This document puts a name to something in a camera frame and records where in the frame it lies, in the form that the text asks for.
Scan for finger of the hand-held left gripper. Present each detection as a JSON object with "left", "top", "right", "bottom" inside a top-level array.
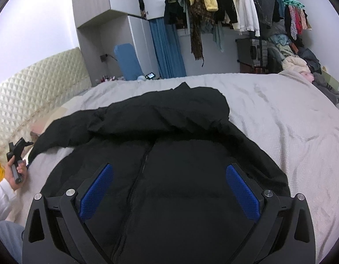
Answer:
[{"left": 14, "top": 139, "right": 34, "bottom": 156}]

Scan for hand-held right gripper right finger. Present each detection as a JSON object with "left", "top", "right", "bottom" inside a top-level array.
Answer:
[{"left": 225, "top": 163, "right": 316, "bottom": 264}]

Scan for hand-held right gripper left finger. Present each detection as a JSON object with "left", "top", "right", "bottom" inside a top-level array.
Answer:
[{"left": 22, "top": 163, "right": 115, "bottom": 264}]

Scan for black padded jacket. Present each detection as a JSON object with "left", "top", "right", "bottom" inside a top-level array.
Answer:
[{"left": 28, "top": 82, "right": 292, "bottom": 264}]

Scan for person's left forearm white sleeve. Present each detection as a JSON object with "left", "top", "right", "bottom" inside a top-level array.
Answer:
[{"left": 0, "top": 178, "right": 17, "bottom": 224}]

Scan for pile of mixed clothes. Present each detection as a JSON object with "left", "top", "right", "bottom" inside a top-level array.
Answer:
[{"left": 264, "top": 23, "right": 339, "bottom": 105}]

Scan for person's left hand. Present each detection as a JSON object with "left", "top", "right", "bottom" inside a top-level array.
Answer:
[{"left": 4, "top": 156, "right": 28, "bottom": 191}]

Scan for pale pink pillow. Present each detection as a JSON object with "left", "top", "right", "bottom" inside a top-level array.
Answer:
[{"left": 30, "top": 105, "right": 69, "bottom": 136}]

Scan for cream quilted headboard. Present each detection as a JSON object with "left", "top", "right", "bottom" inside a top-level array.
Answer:
[{"left": 0, "top": 47, "right": 92, "bottom": 156}]

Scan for person's leg light blue trousers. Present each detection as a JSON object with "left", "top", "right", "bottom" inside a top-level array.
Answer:
[{"left": 0, "top": 220, "right": 25, "bottom": 264}]

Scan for bed with grey sheet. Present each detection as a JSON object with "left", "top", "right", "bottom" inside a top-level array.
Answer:
[{"left": 14, "top": 73, "right": 339, "bottom": 264}]

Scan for blue cushion board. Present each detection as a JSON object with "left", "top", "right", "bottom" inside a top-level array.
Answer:
[{"left": 113, "top": 43, "right": 145, "bottom": 81}]

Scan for black cabinet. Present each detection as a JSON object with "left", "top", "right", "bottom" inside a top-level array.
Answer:
[{"left": 235, "top": 37, "right": 269, "bottom": 74}]

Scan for green box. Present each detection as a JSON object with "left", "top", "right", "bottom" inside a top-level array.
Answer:
[{"left": 320, "top": 65, "right": 339, "bottom": 91}]

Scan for blue curtain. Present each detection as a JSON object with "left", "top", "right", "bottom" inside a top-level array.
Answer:
[{"left": 149, "top": 19, "right": 187, "bottom": 79}]

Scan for pale teal hanging garment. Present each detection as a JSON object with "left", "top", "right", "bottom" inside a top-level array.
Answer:
[{"left": 211, "top": 21, "right": 225, "bottom": 53}]

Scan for grey wardrobe cabinet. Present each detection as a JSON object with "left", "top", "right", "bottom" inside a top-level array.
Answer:
[{"left": 71, "top": 0, "right": 167, "bottom": 87}]

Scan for leopard print scarf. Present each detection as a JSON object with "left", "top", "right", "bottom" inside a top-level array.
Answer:
[{"left": 189, "top": 0, "right": 214, "bottom": 67}]

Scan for teal clip hanger with socks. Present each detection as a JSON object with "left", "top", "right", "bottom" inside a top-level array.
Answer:
[{"left": 281, "top": 0, "right": 312, "bottom": 41}]

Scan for white hanging garment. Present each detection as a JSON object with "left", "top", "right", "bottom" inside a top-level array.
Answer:
[{"left": 231, "top": 0, "right": 261, "bottom": 37}]

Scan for black hanging cardigan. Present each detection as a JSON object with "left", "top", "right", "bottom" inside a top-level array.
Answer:
[{"left": 213, "top": 0, "right": 239, "bottom": 26}]

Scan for dark grey hanging coat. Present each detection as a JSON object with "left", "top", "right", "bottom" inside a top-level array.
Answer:
[{"left": 248, "top": 0, "right": 281, "bottom": 28}]

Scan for black hanging jacket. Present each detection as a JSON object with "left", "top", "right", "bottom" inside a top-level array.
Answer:
[{"left": 163, "top": 0, "right": 192, "bottom": 30}]

